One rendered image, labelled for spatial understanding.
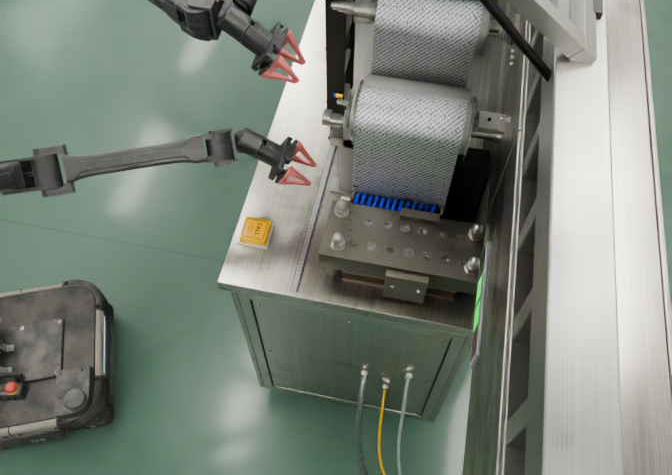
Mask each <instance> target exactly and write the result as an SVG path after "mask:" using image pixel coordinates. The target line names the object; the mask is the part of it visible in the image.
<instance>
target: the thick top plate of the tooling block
mask: <svg viewBox="0 0 672 475"><path fill-rule="evenodd" d="M336 203H337V201H336V200H332V203H331V207H330V211H329V215H328V219H327V223H326V227H325V230H324V234H323V238H322V242H321V246H320V250H319V266H321V267H326V268H332V269H337V270H343V271H348V272H354V273H359V274H365V275H370V276H376V277H381V278H385V277H386V271H387V269H391V270H396V271H402V272H407V273H413V274H418V275H424V276H429V281H428V286H430V287H436V288H441V289H447V290H452V291H458V292H463V293H468V294H474V295H477V285H478V275H479V273H478V274H477V275H469V274H467V273H466V272H465V269H464V266H465V264H466V263H467V262H468V261H469V259H470V258H471V257H474V256H475V257H478V258H479V259H480V257H481V255H482V252H483V249H484V239H485V228H486V226H483V227H484V234H483V238H482V239H481V240H480V241H473V240H471V239H470V238H469V236H468V232H469V230H470V228H471V227H472V226H473V225H474V224H470V223H464V222H458V221H453V220H447V219H441V218H439V223H438V226H436V225H430V224H424V223H418V222H412V221H407V220H401V219H399V217H400V211H394V210H388V209H382V208H376V207H371V206H365V205H359V204H353V203H350V205H349V206H348V208H349V214H348V215H347V216H346V217H344V218H340V217H337V216H336V215H335V213H334V210H335V205H336ZM337 232H339V233H341V234H342V235H343V237H344V240H345V243H346V245H345V248H344V249H343V250H341V251H334V250H333V249H332V248H331V246H330V242H331V238H332V237H333V235H334V234H335V233H337Z"/></svg>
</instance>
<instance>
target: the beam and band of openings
mask: <svg viewBox="0 0 672 475"><path fill-rule="evenodd" d="M593 11H594V12H595V14H596V40H597V60H596V61H594V62H592V63H583V62H576V61H571V60H569V58H567V57H566V56H565V55H564V54H563V53H562V52H561V51H560V50H559V49H558V48H557V47H555V46H554V45H553V44H552V43H551V42H550V41H549V40H548V39H547V38H546V37H545V36H544V35H543V34H542V33H540V32H539V31H538V30H537V29H536V28H535V27H534V26H533V25H532V24H531V23H530V22H528V38H527V42H528V43H529V44H530V45H531V47H532V48H533V49H534V50H535V52H536V53H537V54H538V55H539V57H540V58H541V59H542V60H543V61H544V63H545V64H546V65H547V66H548V68H549V69H550V70H551V75H550V78H549V81H548V82H546V80H545V79H544V78H543V77H542V76H541V74H540V73H539V72H538V71H537V70H536V68H535V67H534V66H533V65H532V64H531V62H530V61H529V60H528V59H527V57H526V69H525V85H524V100H523V116H522V132H521V147H520V163H519V179H518V194H517V210H516V226H515V241H514V257H513V273H512V288H511V304H510V319H509V335H508V351H507V366H506V382H505V398H504V413H503V429H502V445H501V460H500V475H623V449H622V422H621V394H620V367H619V340H618V312H617V285H616V258H615V231H614V203H613V176H612V149H611V121H610V94H609V67H608V39H607V12H606V0H593Z"/></svg>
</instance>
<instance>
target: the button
mask: <svg viewBox="0 0 672 475"><path fill-rule="evenodd" d="M271 227H272V223H271V220H265V219H260V218H254V217H248V216H246V218H245V221H244V224H243V227H242V230H241V233H240V236H239V240H240V242H243V243H248V244H254V245H259V246H266V243H267V239H268V236H269V233H270V230H271Z"/></svg>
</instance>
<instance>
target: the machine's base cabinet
mask: <svg viewBox="0 0 672 475"><path fill-rule="evenodd" d="M231 294H232V297H233V301H234V304H235V307H236V310H237V313H238V317H239V320H240V323H241V326H242V330H243V333H244V336H245V339H246V342H247V346H248V349H249V352H250V355H251V358H252V362H253V365H254V368H255V371H256V374H257V378H258V381H259V384H260V386H261V387H267V388H272V389H276V390H281V391H286V392H291V393H296V394H301V395H305V396H310V397H315V398H320V399H325V400H330V401H334V402H339V403H344V404H349V405H354V406H357V403H358V395H359V388H360V381H361V377H360V376H359V375H360V371H368V372H369V373H370V374H369V378H367V379H366V386H365V392H364V400H363V407H364V408H368V409H373V410H378V411H381V403H382V397H383V390H382V385H383V384H387V385H389V390H388V391H386V396H385V403H384V410H383V412H388V413H393V414H397V415H401V409H402V403H403V397H404V391H405V384H406V379H405V373H412V374H413V378H412V380H410V383H409V390H408V396H407V402H406V408H405V414H404V416H407V417H412V418H417V419H422V420H426V421H430V422H434V421H435V419H436V417H437V415H438V413H439V410H440V408H441V406H442V404H443V402H444V400H445V398H446V396H447V394H448V391H449V389H450V387H451V385H452V383H453V381H454V379H455V377H456V375H457V372H458V370H459V368H460V366H461V364H462V362H463V360H464V358H465V355H466V353H467V351H468V349H469V347H470V345H471V343H472V337H470V336H464V335H459V334H454V333H449V332H443V331H438V330H433V329H428V328H422V327H417V326H412V325H407V324H401V323H396V322H391V321H386V320H380V319H375V318H370V317H365V316H359V315H354V314H349V313H344V312H338V311H333V310H328V309H323V308H317V307H312V306H307V305H302V304H296V303H291V302H286V301H281V300H275V299H270V298H265V297H260V296H254V295H249V294H244V293H239V292H233V291H231Z"/></svg>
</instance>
